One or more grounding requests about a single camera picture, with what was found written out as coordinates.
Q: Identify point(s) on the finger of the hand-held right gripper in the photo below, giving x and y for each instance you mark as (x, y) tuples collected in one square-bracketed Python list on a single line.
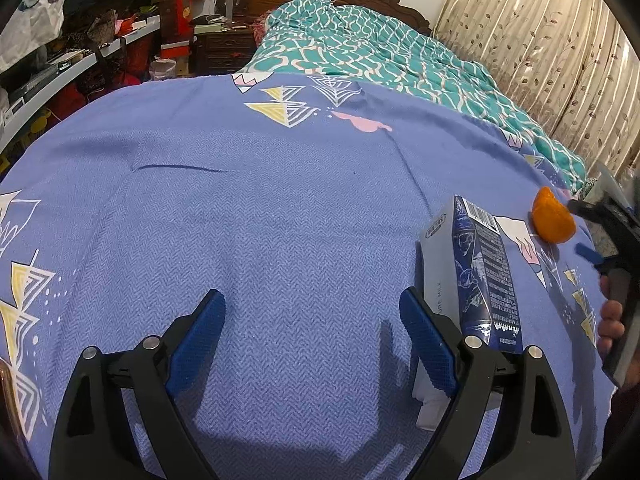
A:
[(590, 255), (585, 208)]

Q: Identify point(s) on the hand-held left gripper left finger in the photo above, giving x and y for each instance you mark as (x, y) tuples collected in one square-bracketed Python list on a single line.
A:
[(197, 342)]

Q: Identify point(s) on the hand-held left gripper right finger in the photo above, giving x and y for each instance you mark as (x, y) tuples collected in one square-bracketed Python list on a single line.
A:
[(427, 342)]

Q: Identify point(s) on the small orange peel half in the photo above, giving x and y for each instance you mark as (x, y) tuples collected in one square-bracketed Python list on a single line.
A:
[(552, 220)]

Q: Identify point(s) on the dark blue milk carton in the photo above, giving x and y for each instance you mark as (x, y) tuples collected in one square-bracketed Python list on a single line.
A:
[(480, 270)]

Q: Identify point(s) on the person's right hand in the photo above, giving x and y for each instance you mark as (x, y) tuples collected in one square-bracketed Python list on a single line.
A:
[(610, 320)]

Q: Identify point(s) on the blue printed blanket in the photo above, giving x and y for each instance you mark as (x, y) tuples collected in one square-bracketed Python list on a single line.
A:
[(275, 210)]

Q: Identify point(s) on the beige leaf pattern curtain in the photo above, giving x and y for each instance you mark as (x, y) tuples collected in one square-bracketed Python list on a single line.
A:
[(540, 50)]

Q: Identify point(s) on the teal patterned quilt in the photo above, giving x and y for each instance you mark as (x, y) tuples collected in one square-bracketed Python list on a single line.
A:
[(375, 50)]

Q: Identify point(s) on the red gift box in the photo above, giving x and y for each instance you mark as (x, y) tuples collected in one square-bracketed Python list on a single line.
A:
[(172, 52)]

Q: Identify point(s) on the dark wooden nightstand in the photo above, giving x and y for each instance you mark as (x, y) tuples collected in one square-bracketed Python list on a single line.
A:
[(225, 47)]

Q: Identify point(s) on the grey storage shelf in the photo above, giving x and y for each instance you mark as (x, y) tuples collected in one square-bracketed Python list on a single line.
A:
[(75, 72)]

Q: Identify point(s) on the brown bag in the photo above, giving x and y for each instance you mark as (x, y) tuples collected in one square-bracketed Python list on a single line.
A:
[(102, 30)]

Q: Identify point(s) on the tall red box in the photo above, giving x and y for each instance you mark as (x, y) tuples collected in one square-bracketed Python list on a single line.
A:
[(177, 10)]

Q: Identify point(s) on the white cactus print cloth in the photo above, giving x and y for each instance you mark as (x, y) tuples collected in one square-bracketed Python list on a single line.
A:
[(35, 10)]

